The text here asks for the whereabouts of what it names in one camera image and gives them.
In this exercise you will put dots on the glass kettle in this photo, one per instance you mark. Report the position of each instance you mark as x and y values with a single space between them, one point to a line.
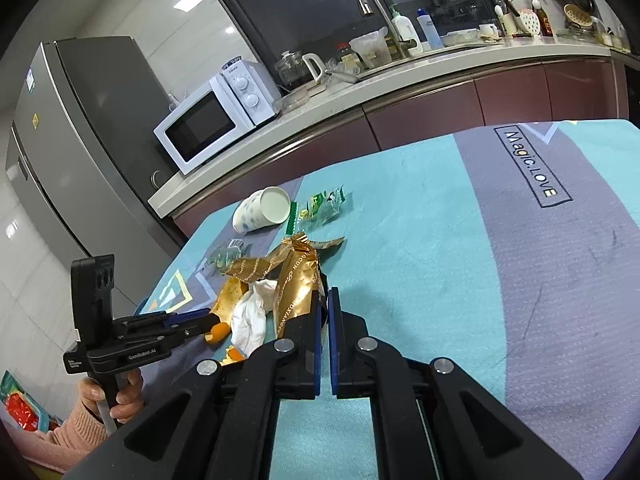
296 69

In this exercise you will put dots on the kitchen counter with cabinets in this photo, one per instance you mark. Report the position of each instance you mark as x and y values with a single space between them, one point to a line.
411 102

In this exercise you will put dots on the orange peel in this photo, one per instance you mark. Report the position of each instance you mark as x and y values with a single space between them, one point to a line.
218 334

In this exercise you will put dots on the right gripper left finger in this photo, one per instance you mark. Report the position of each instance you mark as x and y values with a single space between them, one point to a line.
217 421

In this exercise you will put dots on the left hand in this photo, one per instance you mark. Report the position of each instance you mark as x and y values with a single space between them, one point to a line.
129 399

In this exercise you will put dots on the white microwave oven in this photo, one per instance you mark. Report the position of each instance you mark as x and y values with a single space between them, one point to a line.
230 105

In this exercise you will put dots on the green clear candy wrapper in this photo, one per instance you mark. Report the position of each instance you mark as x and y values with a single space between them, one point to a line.
318 210

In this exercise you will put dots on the blue white bottle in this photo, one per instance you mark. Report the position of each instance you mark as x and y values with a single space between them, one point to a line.
429 29

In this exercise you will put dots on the grey refrigerator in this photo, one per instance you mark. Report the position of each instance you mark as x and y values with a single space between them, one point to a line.
84 160

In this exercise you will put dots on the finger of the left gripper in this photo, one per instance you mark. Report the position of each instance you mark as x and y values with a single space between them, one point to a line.
175 337
170 319

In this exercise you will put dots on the clear plastic container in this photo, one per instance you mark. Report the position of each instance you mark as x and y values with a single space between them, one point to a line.
372 48

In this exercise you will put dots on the steel sink faucet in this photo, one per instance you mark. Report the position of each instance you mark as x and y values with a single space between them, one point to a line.
366 8

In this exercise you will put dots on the dotted paper cup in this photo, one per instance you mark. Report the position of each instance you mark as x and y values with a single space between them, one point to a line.
267 207

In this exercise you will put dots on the white soap bottle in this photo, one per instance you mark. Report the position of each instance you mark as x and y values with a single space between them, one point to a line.
407 32

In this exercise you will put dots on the pink sweater left forearm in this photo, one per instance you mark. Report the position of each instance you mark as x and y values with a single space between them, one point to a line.
61 449

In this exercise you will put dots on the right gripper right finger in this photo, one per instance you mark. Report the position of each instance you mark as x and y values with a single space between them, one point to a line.
432 420

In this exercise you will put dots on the gold snack wrapper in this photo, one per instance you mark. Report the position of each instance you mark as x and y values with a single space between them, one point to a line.
297 259

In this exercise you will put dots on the patterned teal tablecloth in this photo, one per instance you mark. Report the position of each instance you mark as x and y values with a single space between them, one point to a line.
514 251

